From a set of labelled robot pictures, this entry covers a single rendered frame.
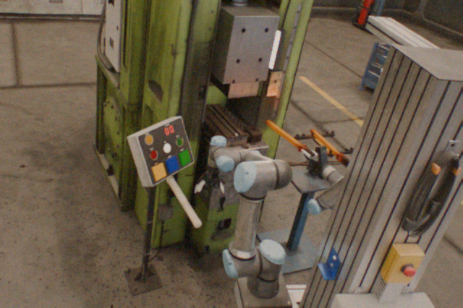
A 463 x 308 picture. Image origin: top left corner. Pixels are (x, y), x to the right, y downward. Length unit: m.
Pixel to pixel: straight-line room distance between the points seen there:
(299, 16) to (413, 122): 1.63
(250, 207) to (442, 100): 0.82
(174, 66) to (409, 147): 1.52
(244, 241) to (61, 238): 1.84
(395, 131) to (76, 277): 2.34
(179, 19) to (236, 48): 0.36
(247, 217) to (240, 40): 1.07
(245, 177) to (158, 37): 1.41
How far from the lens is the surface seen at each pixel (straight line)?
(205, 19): 2.47
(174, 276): 3.17
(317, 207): 2.27
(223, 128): 2.83
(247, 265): 1.91
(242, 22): 2.42
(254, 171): 1.67
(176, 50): 2.46
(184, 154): 2.45
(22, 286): 3.17
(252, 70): 2.58
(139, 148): 2.26
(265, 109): 2.98
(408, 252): 1.55
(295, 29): 2.83
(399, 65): 1.39
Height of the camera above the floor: 2.39
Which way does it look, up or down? 29 degrees down
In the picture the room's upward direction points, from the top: 9 degrees clockwise
